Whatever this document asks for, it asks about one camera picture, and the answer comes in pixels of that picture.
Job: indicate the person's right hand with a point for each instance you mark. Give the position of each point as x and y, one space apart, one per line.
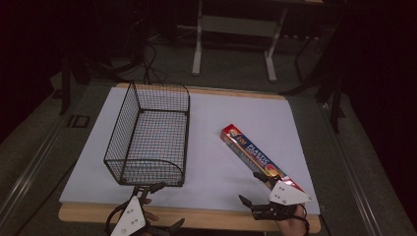
291 227

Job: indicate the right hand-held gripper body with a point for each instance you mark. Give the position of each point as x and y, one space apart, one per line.
286 194

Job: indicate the grey metal floor rail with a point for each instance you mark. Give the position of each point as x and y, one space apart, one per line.
352 170
36 164

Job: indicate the red blue plastic wrap box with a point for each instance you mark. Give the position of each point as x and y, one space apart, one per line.
249 150

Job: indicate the person's left hand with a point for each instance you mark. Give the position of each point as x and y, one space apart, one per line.
151 216

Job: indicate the white metal stand frame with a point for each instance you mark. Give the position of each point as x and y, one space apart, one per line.
197 49

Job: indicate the black metal stand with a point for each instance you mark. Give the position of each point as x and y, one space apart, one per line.
335 105

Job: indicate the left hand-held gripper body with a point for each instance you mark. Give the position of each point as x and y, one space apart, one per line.
131 218

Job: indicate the white table cover sheet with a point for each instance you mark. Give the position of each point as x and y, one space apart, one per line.
216 131

